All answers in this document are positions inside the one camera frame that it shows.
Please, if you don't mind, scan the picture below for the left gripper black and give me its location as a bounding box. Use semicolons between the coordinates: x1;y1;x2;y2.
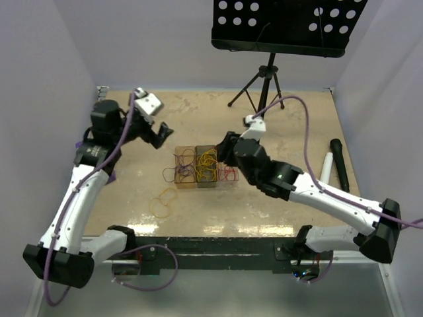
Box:
114;94;174;149

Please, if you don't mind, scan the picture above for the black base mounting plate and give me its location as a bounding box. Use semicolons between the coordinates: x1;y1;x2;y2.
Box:
135;236;317;275

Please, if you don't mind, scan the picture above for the grey transparent bin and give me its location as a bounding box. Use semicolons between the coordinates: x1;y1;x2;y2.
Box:
195;145;218;188

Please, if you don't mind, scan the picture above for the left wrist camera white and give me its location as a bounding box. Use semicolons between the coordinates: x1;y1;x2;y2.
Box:
134;87;163;116

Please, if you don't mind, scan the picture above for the orange transparent bin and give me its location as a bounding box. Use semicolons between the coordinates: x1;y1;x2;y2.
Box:
174;146;196;190

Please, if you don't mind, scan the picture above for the clear transparent bin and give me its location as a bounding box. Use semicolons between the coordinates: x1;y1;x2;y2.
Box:
217;162;239;189

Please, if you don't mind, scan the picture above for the black microphone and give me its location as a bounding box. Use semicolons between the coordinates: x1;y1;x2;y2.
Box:
330;139;350;192

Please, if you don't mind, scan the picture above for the white microphone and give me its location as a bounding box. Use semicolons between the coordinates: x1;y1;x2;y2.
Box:
319;152;333;184

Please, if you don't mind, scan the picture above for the yellow red cable ball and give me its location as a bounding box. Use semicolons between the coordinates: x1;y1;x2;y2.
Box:
149;188;178;219

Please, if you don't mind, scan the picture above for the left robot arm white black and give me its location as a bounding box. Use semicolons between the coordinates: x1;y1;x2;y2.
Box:
22;95;173;289

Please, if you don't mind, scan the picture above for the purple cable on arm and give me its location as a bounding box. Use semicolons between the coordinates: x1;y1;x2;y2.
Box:
43;88;179;306
252;95;423;285

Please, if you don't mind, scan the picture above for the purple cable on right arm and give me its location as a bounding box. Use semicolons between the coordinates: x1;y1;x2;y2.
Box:
252;95;423;285

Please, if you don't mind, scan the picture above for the red cable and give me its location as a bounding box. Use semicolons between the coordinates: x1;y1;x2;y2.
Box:
217;164;239;182

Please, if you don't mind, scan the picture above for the purple thin cable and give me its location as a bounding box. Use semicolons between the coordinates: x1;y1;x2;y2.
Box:
175;148;198;183
161;166;181;183

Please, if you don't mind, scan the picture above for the black music stand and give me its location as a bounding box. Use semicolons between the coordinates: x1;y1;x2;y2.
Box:
211;0;367;112

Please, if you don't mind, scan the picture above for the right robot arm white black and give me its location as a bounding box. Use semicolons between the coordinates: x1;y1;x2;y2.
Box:
217;131;401;264

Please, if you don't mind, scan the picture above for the purple metronome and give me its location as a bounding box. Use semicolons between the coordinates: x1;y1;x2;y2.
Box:
74;140;121;185

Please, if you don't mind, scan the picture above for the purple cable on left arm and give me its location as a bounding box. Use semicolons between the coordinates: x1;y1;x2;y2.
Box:
43;88;179;306

